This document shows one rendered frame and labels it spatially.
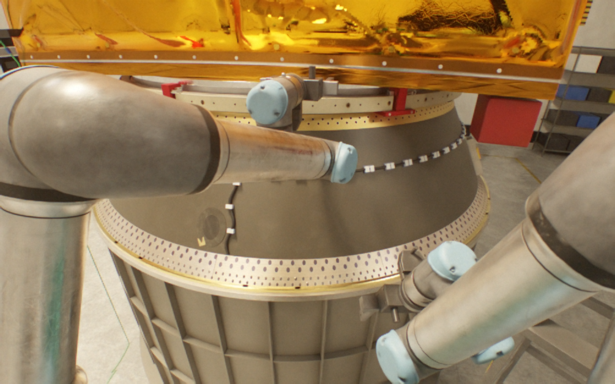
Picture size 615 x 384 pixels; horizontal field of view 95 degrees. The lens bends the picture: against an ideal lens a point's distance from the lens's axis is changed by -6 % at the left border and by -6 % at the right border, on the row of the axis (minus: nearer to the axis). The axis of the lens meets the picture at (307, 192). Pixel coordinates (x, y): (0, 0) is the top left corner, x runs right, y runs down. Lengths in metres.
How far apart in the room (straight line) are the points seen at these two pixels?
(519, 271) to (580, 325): 2.89
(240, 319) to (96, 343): 1.64
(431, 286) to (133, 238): 1.05
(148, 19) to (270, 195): 0.68
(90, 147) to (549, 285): 0.37
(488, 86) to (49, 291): 1.02
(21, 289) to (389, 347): 0.45
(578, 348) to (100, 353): 2.51
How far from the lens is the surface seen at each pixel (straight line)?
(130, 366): 2.47
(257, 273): 1.02
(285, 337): 1.24
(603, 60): 6.89
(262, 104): 0.59
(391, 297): 0.70
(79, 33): 1.41
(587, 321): 3.26
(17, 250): 0.43
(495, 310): 0.34
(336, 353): 1.34
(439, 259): 0.57
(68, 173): 0.30
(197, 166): 0.30
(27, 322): 0.46
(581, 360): 1.04
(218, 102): 1.02
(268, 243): 1.01
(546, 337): 1.04
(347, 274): 1.03
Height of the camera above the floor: 1.89
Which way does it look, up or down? 28 degrees down
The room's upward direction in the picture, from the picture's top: 1 degrees clockwise
